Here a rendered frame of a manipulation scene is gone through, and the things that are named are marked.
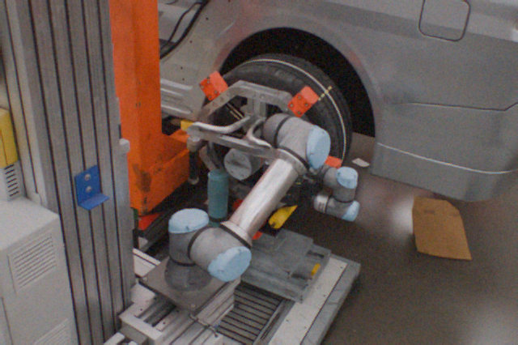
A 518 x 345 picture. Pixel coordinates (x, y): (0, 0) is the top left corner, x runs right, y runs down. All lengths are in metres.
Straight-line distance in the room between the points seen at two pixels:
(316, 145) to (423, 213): 2.14
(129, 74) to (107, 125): 0.81
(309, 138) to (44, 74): 0.76
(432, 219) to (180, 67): 1.81
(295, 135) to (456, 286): 1.80
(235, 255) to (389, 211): 2.22
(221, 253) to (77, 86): 0.59
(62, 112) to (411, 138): 1.50
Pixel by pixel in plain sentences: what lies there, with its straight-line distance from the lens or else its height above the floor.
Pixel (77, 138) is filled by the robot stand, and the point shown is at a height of 1.38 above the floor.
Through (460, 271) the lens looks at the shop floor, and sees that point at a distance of 3.44.
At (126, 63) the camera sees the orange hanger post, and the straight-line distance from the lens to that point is 2.34.
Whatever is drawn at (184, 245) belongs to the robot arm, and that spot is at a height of 0.99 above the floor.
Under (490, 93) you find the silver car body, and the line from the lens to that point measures 2.37.
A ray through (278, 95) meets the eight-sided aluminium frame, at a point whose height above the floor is 1.12.
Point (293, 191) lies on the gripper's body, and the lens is 2.20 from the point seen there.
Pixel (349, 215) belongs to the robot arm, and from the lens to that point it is 2.15.
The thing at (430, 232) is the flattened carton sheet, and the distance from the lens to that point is 3.65.
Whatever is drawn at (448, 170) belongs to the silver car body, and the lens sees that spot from 2.53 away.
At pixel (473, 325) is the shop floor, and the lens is 3.15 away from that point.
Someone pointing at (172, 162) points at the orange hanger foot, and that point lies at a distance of 2.73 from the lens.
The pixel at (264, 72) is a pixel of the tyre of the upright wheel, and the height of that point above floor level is 1.17.
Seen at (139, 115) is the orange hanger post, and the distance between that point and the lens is 2.41.
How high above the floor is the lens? 2.08
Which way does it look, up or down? 32 degrees down
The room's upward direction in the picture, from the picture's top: 4 degrees clockwise
